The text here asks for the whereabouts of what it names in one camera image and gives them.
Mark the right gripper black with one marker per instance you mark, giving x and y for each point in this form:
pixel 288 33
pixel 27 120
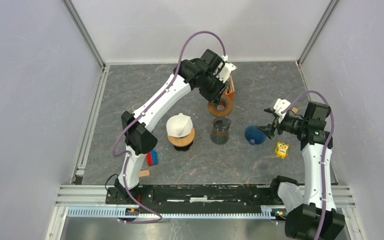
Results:
pixel 269 129

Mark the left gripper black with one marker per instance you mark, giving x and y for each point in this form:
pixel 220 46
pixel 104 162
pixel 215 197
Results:
pixel 215 96

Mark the dark wooden ring holder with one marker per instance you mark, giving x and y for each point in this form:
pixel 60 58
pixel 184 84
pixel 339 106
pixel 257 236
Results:
pixel 223 108

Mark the white paper coffee filter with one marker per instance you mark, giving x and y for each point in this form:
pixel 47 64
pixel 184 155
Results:
pixel 179 126

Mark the grey glass carafe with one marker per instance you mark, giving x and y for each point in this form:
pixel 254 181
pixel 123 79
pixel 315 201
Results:
pixel 220 130

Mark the light wooden ring holder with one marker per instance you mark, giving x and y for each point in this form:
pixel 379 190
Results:
pixel 182 141

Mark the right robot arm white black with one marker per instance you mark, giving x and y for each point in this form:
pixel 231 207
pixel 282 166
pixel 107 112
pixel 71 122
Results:
pixel 311 215

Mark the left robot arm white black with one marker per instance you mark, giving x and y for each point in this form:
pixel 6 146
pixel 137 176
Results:
pixel 208 73

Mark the blue ribbed cone dripper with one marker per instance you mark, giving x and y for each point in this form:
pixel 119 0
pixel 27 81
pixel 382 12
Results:
pixel 254 136

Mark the orange filter box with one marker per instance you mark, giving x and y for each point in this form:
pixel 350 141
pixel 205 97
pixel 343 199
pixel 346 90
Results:
pixel 230 90

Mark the yellow owl toy block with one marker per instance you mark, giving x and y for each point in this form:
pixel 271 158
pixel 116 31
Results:
pixel 282 150

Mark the small wooden cube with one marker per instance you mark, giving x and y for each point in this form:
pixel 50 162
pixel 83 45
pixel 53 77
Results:
pixel 294 110

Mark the red blue lego brick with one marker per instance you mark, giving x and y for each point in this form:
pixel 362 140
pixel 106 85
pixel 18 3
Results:
pixel 152 158

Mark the long wooden block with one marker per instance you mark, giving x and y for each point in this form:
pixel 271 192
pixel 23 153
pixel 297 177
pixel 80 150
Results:
pixel 144 173

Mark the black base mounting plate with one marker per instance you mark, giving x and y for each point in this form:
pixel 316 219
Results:
pixel 195 199

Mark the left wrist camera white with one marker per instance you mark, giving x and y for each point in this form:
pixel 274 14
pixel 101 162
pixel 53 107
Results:
pixel 225 68

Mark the aluminium frame rail front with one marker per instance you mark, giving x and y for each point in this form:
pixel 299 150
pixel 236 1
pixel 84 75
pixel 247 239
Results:
pixel 89 201

